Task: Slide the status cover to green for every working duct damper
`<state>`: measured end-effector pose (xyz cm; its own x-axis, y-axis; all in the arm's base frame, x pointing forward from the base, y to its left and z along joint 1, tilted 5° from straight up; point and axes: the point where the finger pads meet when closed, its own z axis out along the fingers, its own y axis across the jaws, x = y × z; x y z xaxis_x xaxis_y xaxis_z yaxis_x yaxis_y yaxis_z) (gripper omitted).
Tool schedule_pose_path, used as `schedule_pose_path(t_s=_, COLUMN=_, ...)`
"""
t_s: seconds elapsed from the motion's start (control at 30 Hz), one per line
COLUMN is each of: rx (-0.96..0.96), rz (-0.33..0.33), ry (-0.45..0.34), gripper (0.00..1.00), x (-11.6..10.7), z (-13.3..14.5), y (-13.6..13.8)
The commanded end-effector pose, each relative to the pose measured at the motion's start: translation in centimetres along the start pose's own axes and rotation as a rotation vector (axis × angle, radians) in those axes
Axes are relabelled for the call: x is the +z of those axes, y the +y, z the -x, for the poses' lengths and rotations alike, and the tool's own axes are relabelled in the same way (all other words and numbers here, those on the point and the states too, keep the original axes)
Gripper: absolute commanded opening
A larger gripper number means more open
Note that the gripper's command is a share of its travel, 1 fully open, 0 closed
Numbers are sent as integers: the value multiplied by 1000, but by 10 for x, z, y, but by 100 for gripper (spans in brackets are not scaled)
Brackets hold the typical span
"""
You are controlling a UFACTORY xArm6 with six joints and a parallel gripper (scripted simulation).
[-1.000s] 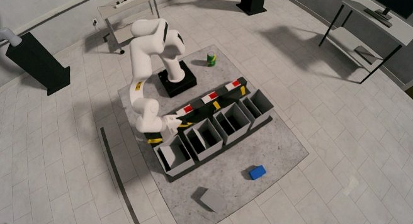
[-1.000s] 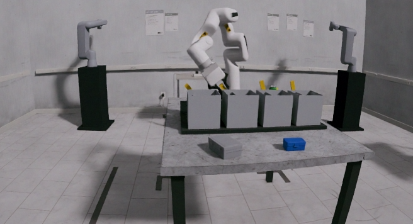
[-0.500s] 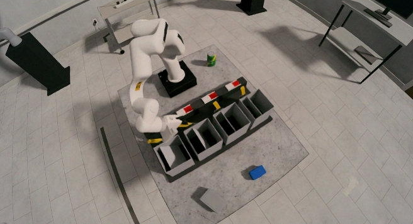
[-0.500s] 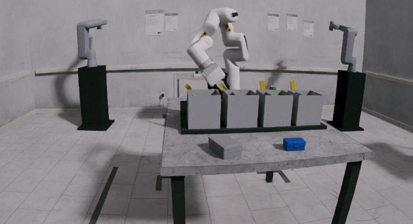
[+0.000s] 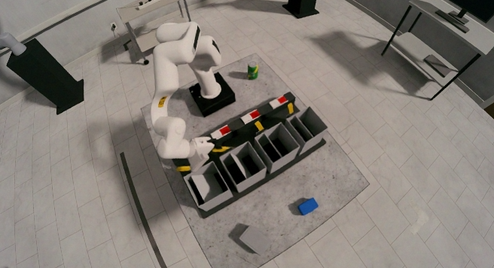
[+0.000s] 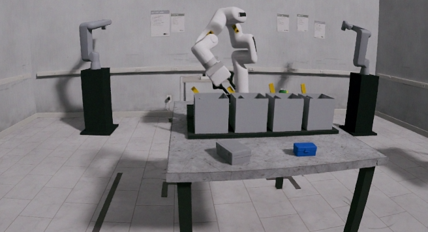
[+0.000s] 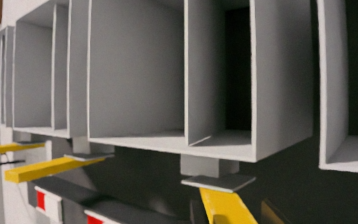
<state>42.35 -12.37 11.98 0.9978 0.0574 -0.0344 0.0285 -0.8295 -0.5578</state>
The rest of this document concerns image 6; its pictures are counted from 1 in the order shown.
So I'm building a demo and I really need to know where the blue plastic box with latch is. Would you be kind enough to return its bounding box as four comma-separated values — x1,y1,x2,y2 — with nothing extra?
293,143,317,156

